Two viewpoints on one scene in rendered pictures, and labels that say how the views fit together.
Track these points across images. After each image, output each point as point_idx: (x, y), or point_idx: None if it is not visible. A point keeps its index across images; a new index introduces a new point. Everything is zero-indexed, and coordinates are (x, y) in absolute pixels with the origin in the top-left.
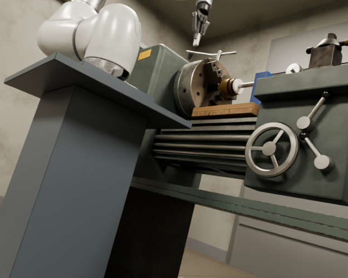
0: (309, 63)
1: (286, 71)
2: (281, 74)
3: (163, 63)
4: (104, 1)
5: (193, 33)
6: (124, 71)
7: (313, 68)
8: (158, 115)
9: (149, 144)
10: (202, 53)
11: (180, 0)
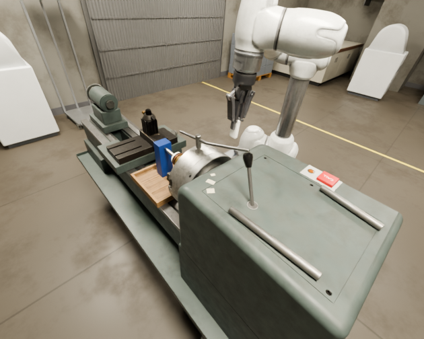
0: (157, 126)
1: (176, 134)
2: (175, 135)
3: None
4: (277, 124)
5: (242, 120)
6: (236, 150)
7: (167, 130)
8: None
9: None
10: (220, 144)
11: (305, 56)
